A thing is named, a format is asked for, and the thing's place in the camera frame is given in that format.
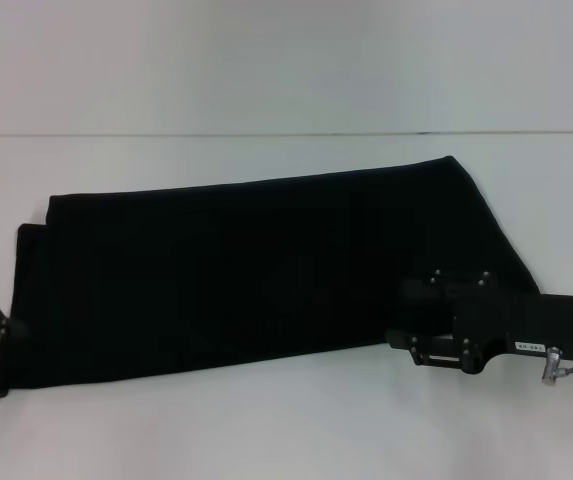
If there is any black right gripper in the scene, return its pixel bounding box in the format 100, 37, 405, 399
385, 269, 573, 376

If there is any black t-shirt with FREE print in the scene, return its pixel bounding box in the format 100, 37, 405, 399
3, 154, 542, 392

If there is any right gripper cable connector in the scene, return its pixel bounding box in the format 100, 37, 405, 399
540, 347, 573, 387

